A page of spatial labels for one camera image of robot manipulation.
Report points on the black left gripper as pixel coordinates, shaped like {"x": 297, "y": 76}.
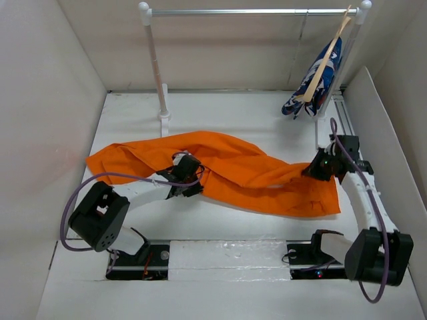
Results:
{"x": 195, "y": 189}

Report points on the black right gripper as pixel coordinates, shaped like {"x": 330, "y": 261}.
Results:
{"x": 313, "y": 170}

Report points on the orange trousers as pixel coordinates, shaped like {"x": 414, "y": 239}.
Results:
{"x": 237, "y": 173}

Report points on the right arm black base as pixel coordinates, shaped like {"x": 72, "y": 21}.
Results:
{"x": 307, "y": 263}

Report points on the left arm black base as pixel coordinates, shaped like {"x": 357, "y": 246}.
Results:
{"x": 154, "y": 267}

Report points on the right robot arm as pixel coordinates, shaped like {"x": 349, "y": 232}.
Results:
{"x": 380, "y": 253}

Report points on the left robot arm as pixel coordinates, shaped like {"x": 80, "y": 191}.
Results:
{"x": 98, "y": 219}

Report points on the wooden clothes hanger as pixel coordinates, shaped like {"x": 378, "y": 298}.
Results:
{"x": 316, "y": 83}

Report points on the blue patterned garment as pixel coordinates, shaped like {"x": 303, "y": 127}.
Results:
{"x": 295, "y": 104}

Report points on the aluminium side rail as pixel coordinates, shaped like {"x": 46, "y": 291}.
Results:
{"x": 343, "y": 115}

